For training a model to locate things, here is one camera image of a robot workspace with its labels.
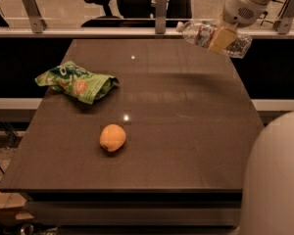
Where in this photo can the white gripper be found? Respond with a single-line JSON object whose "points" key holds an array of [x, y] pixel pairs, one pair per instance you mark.
{"points": [[240, 11]]}

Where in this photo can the clear plastic water bottle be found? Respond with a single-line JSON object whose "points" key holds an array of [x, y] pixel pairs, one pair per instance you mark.
{"points": [[201, 33]]}

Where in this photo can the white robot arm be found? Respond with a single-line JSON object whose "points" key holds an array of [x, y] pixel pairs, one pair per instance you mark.
{"points": [[267, 206]]}

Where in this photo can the black office chair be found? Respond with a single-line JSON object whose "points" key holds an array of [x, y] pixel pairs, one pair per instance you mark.
{"points": [[139, 13]]}

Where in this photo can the orange fruit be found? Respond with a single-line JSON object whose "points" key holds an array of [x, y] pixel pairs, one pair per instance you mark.
{"points": [[112, 137]]}

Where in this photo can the green chip bag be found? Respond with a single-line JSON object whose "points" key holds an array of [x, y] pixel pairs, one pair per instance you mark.
{"points": [[73, 80]]}

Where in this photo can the middle metal rail bracket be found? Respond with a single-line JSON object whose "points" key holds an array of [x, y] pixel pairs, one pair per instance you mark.
{"points": [[160, 16]]}

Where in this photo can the left metal rail bracket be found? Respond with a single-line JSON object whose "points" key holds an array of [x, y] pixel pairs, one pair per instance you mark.
{"points": [[37, 23]]}

